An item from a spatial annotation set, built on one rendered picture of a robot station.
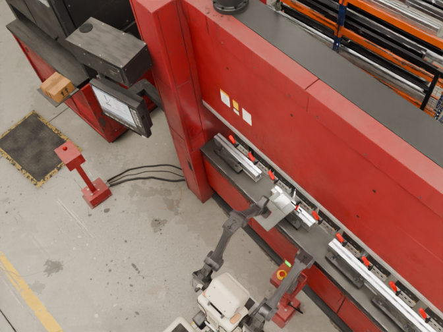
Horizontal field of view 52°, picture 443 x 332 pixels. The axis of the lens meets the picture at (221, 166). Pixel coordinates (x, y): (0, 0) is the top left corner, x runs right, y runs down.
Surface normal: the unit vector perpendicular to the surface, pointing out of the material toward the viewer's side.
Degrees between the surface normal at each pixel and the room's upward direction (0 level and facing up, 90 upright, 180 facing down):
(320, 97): 0
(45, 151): 0
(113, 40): 0
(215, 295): 48
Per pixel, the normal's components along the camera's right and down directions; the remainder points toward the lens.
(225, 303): -0.57, 0.12
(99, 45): -0.09, -0.51
